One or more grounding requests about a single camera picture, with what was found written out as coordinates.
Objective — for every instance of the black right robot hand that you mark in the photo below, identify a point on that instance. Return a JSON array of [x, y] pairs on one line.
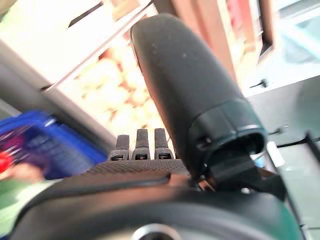
[[187, 87]]

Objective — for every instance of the napa cabbage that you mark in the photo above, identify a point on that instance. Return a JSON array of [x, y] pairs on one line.
[[12, 200]]

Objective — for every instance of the blue plastic shopping basket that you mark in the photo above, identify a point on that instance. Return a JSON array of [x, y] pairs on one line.
[[62, 150]]

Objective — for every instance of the wooden display shelf rack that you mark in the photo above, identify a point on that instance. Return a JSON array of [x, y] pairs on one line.
[[230, 30]]

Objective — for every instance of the wooden potato crate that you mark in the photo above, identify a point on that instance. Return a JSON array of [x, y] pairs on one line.
[[105, 42]]

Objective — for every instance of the empty slatted wooden crate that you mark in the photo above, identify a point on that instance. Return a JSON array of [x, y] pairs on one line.
[[37, 37]]

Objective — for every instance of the small red vegetable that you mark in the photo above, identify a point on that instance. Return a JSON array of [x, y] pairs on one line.
[[6, 160]]

